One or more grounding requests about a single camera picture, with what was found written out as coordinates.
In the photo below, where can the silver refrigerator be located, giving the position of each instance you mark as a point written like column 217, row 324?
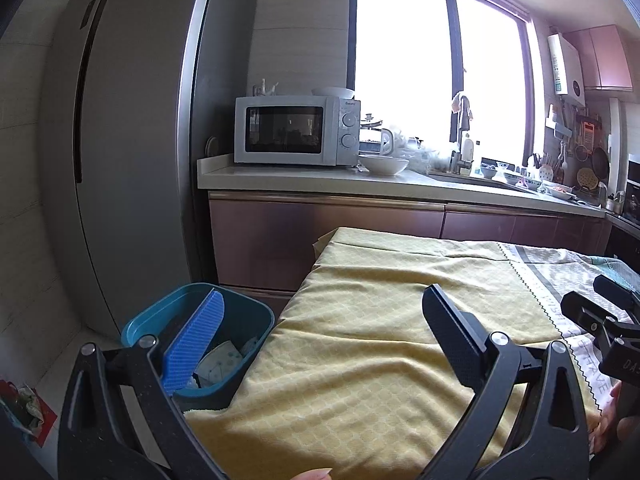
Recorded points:
column 134, row 93

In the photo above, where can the white microwave oven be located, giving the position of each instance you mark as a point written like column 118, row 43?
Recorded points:
column 297, row 130

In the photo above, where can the white green patterned tablecloth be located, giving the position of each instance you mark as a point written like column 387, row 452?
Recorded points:
column 550, row 274

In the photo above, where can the white water heater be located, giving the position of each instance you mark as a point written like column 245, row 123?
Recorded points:
column 567, row 71

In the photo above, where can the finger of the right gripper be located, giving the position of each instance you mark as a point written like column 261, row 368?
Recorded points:
column 624, row 298
column 593, row 319

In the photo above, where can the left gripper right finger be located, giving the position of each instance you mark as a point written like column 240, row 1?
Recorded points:
column 463, row 339

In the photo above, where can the red bag on floor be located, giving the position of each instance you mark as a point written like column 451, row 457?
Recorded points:
column 27, row 412

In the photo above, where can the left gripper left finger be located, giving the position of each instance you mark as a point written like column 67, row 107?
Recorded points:
column 192, row 337

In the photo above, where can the white dotted paper cup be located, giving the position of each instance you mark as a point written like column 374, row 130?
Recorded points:
column 218, row 364

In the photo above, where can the pink wall cabinet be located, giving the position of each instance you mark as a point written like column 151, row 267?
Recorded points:
column 603, row 57

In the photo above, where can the yellow checked tablecloth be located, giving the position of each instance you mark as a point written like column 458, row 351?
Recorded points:
column 352, row 378

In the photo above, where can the black frying pan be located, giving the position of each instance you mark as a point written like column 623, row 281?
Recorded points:
column 600, row 164

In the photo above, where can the left hand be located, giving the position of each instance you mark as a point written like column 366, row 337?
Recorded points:
column 314, row 474

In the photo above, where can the right hand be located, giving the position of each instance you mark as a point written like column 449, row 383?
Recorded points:
column 611, row 425

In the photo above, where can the white bowl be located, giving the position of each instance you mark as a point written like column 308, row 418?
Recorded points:
column 385, row 166

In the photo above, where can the black built-in oven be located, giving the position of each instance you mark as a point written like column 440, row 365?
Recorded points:
column 623, row 242

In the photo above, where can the blue trash bin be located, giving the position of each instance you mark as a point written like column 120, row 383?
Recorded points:
column 246, row 324

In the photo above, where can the glass kettle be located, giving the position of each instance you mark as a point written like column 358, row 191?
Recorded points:
column 374, row 139

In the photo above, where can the white soap bottle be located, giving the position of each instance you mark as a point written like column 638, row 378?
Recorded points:
column 467, row 148

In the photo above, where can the maroon base cabinets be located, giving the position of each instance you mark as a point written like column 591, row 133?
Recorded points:
column 264, row 241

